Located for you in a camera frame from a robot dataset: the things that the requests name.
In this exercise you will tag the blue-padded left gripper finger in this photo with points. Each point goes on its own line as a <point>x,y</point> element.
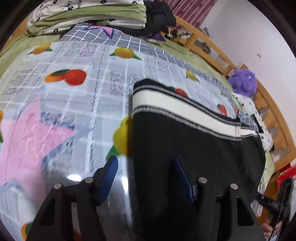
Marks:
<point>54,218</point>

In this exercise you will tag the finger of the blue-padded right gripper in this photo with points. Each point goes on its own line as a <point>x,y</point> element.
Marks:
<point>216,212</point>

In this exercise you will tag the black pants with white stripe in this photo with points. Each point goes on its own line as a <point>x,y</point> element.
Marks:
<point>165,125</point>

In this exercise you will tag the person's right hand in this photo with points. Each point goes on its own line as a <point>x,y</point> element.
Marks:
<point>269,232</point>

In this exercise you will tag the white floral pillow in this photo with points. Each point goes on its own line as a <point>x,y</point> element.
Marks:
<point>251,116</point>

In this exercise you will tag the fruit-print plastic table cover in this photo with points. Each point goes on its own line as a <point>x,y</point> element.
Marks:
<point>60,126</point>

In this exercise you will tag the purple plush toy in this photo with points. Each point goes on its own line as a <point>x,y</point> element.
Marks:
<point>243,82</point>

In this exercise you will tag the green fleece blanket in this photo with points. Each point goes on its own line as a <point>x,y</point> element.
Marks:
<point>23,43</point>

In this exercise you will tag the blue checkered bed sheet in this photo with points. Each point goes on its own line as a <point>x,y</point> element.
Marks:
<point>123,66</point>

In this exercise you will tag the folded white floral quilt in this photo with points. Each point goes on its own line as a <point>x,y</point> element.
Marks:
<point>52,17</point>

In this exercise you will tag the maroon striped curtain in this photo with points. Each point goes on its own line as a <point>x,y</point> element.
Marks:
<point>192,11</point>

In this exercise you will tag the black clothes pile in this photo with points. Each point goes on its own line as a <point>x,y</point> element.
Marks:
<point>159,18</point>

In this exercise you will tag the wooden bed frame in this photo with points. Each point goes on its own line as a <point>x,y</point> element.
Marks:
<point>201,45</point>

